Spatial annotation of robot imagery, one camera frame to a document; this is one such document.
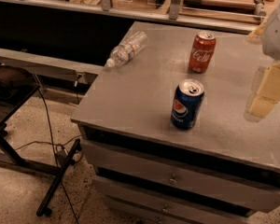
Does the grey back shelf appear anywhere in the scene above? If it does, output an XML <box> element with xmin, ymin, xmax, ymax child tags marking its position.
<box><xmin>0</xmin><ymin>0</ymin><xmax>259</xmax><ymax>34</ymax></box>

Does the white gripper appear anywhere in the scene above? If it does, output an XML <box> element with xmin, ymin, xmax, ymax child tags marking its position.
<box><xmin>247</xmin><ymin>4</ymin><xmax>280</xmax><ymax>119</ymax></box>

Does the red coca-cola can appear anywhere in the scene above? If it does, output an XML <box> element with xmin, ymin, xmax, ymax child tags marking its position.
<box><xmin>189</xmin><ymin>31</ymin><xmax>217</xmax><ymax>74</ymax></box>

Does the middle grey drawer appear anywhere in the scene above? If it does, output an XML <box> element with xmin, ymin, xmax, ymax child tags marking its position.
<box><xmin>93</xmin><ymin>175</ymin><xmax>247</xmax><ymax>224</ymax></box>

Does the blue pepsi can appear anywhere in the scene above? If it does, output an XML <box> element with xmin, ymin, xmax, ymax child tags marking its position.
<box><xmin>171</xmin><ymin>79</ymin><xmax>204</xmax><ymax>130</ymax></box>

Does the clear plastic water bottle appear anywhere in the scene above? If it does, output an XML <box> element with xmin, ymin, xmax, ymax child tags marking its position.
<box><xmin>105</xmin><ymin>31</ymin><xmax>148</xmax><ymax>68</ymax></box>

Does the black floor cable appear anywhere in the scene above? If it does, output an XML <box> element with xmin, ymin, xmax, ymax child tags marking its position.
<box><xmin>14</xmin><ymin>91</ymin><xmax>82</xmax><ymax>224</ymax></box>

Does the grey drawer cabinet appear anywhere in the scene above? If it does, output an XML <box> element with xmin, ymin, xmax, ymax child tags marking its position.
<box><xmin>72</xmin><ymin>22</ymin><xmax>280</xmax><ymax>222</ymax></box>

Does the black side table stand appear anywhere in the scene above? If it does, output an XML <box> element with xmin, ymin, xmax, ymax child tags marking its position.
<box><xmin>0</xmin><ymin>64</ymin><xmax>81</xmax><ymax>217</ymax></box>

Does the grey drawer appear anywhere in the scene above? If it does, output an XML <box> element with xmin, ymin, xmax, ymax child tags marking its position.
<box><xmin>81</xmin><ymin>140</ymin><xmax>280</xmax><ymax>212</ymax></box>
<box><xmin>93</xmin><ymin>175</ymin><xmax>247</xmax><ymax>224</ymax></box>

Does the top grey drawer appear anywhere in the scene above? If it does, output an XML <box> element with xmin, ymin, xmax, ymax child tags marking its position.
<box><xmin>81</xmin><ymin>140</ymin><xmax>280</xmax><ymax>212</ymax></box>

